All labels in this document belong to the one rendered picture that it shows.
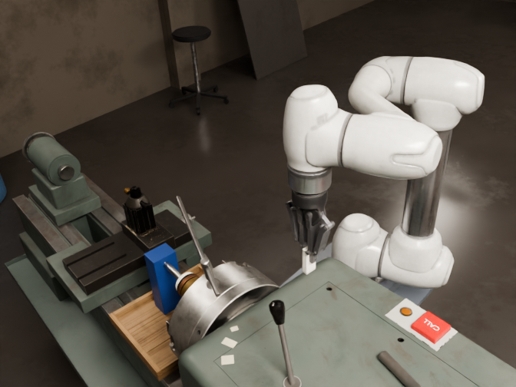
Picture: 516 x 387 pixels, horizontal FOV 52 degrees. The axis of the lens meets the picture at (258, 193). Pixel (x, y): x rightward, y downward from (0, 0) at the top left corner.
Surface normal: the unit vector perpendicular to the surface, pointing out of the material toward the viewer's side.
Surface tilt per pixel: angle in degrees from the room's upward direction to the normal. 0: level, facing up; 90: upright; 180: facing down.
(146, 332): 0
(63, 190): 90
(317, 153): 96
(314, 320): 0
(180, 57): 90
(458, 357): 0
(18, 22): 90
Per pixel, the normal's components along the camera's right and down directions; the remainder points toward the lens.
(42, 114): 0.74, 0.35
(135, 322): -0.05, -0.83
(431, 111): -0.45, 0.58
